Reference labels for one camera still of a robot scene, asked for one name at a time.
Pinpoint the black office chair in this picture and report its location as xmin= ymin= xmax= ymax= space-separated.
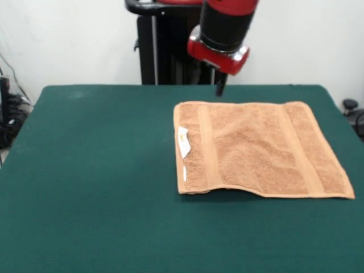
xmin=342 ymin=98 xmax=364 ymax=143

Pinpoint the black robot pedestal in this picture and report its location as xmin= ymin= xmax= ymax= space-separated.
xmin=124 ymin=0 xmax=228 ymax=85

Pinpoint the black cable bundle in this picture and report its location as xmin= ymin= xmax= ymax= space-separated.
xmin=0 ymin=95 xmax=32 ymax=149

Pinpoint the black equipment box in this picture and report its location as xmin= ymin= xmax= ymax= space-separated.
xmin=0 ymin=76 xmax=12 ymax=126

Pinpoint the grey cable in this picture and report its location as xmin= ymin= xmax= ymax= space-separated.
xmin=0 ymin=52 xmax=31 ymax=102

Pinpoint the tan terry towel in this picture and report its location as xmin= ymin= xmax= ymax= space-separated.
xmin=172 ymin=100 xmax=356 ymax=200

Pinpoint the dark green table cloth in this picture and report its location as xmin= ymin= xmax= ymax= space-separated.
xmin=0 ymin=84 xmax=364 ymax=273

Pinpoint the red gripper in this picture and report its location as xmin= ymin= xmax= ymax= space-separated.
xmin=187 ymin=24 xmax=251 ymax=97

